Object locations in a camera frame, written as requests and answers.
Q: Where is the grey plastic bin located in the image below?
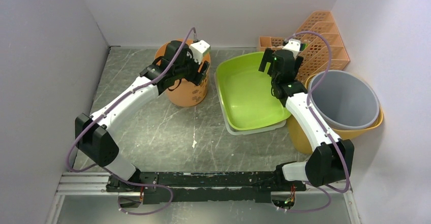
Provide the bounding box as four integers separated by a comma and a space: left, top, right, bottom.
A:
306, 70, 381, 131

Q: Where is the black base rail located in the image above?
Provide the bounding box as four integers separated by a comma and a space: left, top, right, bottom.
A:
106, 171, 306, 204

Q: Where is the orange plastic bucket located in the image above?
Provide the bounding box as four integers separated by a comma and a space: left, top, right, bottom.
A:
157, 40, 211, 107

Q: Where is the yellow mesh waste basket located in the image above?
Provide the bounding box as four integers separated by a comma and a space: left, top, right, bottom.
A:
287, 73, 385, 155

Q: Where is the white perforated plastic basket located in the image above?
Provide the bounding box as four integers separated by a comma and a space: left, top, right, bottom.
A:
213, 72, 287, 136

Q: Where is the green plastic tub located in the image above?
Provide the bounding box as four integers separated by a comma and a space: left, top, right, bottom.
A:
215, 52, 291, 130

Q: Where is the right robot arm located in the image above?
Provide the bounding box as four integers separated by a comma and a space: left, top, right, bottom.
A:
259, 48, 354, 193

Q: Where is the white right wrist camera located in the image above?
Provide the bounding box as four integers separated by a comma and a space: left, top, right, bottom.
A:
282, 39, 301, 57

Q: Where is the aluminium frame rail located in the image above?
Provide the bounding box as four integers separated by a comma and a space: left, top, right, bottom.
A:
55, 172, 353, 196

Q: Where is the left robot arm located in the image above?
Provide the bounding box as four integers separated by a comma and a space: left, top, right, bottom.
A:
75, 40, 210, 191

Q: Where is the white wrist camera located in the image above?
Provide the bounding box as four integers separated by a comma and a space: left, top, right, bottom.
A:
282, 39, 301, 57
189, 40, 211, 64

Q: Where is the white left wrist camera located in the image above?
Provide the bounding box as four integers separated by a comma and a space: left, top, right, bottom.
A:
189, 40, 211, 64

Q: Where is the orange plastic file organizer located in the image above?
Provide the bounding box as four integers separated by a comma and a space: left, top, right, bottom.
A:
257, 11, 350, 83

